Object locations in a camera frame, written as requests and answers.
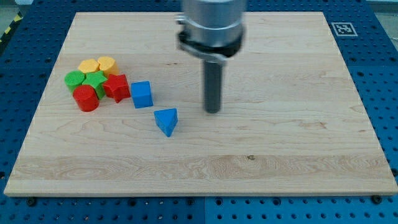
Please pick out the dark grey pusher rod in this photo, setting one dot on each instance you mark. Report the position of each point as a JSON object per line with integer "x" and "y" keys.
{"x": 212, "y": 72}

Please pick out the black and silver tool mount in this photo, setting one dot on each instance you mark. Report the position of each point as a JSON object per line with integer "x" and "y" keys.
{"x": 210, "y": 37}

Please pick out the white fiducial marker tag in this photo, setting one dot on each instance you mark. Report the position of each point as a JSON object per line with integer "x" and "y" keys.
{"x": 344, "y": 29}

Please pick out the black bolt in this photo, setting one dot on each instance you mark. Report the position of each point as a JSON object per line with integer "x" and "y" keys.
{"x": 31, "y": 201}
{"x": 376, "y": 199}

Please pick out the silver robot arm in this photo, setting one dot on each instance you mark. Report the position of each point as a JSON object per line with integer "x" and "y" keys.
{"x": 193, "y": 8}

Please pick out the red cylinder block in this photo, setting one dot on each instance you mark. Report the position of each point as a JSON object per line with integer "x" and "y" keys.
{"x": 86, "y": 98}

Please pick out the yellow heart block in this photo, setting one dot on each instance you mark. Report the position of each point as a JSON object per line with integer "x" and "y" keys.
{"x": 108, "y": 66}

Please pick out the blue triangle block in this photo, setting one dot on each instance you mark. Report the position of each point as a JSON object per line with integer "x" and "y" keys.
{"x": 166, "y": 120}

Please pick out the light wooden board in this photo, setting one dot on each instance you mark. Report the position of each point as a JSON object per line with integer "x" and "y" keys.
{"x": 291, "y": 124}

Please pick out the yellow hexagon block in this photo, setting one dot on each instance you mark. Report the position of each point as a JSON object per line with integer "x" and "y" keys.
{"x": 89, "y": 66}

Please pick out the blue cube block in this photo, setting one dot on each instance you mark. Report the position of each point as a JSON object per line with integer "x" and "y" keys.
{"x": 141, "y": 94}

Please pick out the red star block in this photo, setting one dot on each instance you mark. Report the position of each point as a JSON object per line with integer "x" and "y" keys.
{"x": 117, "y": 87}

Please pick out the green star block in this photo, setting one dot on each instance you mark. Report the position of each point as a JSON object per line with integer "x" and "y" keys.
{"x": 96, "y": 80}

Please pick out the green cylinder block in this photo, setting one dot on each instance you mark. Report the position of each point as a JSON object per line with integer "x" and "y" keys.
{"x": 74, "y": 79}

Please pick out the black bolt left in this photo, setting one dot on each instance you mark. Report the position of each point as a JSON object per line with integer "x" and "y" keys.
{"x": 31, "y": 201}

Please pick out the black bolt right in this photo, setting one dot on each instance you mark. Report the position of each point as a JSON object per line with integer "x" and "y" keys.
{"x": 376, "y": 199}

